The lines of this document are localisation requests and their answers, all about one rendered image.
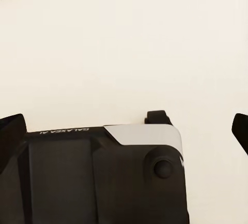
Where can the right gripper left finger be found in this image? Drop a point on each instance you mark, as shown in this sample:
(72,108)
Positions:
(12,131)

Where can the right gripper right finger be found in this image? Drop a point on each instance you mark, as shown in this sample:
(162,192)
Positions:
(240,130)

